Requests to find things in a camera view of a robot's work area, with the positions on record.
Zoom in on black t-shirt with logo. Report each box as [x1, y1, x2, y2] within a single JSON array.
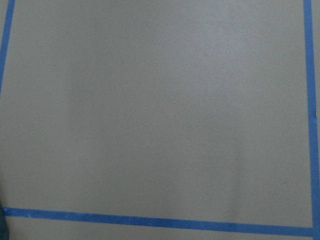
[[0, 208, 9, 240]]

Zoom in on brown paper table mat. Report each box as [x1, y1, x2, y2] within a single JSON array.
[[0, 0, 320, 240]]

